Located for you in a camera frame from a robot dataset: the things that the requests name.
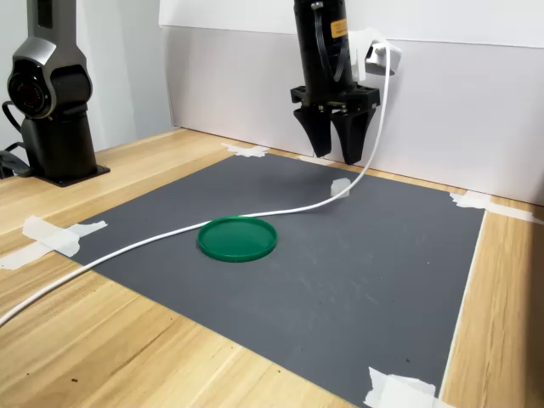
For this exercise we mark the round green lid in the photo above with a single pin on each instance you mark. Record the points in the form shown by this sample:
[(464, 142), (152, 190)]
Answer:
[(238, 242)]

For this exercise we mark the white camera box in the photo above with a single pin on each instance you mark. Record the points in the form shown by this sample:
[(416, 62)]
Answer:
[(359, 51)]

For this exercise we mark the dark grey mat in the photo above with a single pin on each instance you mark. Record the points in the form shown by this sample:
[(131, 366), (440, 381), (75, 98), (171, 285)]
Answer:
[(340, 276)]

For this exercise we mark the white masking tape cross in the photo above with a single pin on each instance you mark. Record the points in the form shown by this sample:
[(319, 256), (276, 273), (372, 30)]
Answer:
[(395, 391), (55, 238), (248, 151), (476, 200)]

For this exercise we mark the white partition panel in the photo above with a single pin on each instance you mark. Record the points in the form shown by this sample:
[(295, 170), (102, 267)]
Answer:
[(234, 85), (467, 127)]

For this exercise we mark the white masking tape strip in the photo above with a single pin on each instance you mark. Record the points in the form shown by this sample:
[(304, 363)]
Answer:
[(316, 160)]

